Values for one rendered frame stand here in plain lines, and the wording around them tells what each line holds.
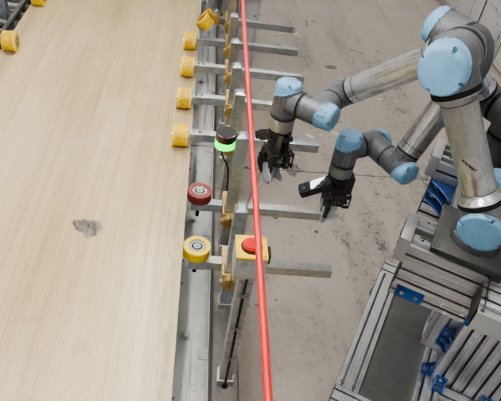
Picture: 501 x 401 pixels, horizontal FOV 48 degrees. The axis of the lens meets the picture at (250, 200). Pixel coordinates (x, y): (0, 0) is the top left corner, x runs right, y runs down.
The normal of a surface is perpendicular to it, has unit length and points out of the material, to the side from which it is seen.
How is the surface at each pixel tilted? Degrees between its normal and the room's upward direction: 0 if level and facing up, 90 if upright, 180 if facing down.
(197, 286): 0
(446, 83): 84
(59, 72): 0
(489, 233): 96
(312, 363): 0
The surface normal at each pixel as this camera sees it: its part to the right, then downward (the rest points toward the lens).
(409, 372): 0.15, -0.75
